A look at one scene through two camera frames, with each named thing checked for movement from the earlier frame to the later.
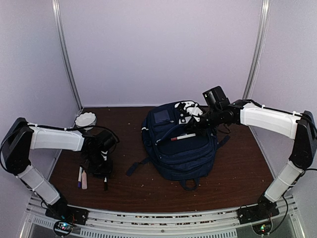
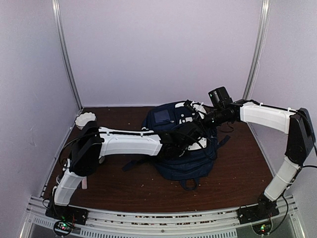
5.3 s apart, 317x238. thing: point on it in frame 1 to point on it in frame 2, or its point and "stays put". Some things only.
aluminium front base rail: (221, 223) stays put
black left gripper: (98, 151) to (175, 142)
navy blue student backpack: (187, 159) stays put
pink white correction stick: (84, 180) stays put
